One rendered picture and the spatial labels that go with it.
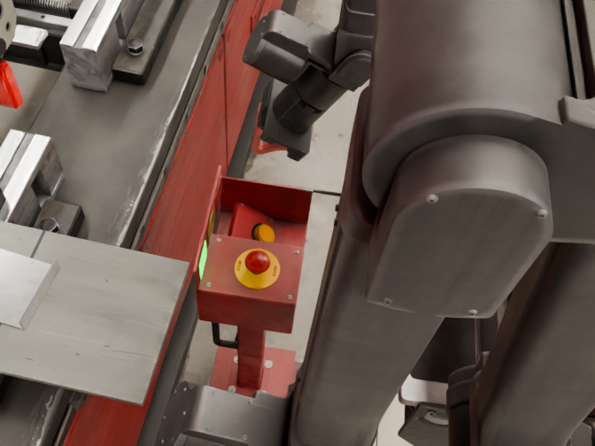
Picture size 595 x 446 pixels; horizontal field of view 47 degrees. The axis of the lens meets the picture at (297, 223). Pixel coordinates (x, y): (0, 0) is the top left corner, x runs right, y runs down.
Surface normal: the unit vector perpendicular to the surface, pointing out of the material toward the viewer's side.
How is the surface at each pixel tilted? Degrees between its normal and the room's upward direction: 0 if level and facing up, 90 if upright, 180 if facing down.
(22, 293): 0
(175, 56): 0
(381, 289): 90
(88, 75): 90
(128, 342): 0
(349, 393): 90
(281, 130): 27
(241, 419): 22
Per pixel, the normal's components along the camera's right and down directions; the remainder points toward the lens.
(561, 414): -0.06, 0.84
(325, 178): 0.07, -0.52
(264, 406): 0.51, -0.40
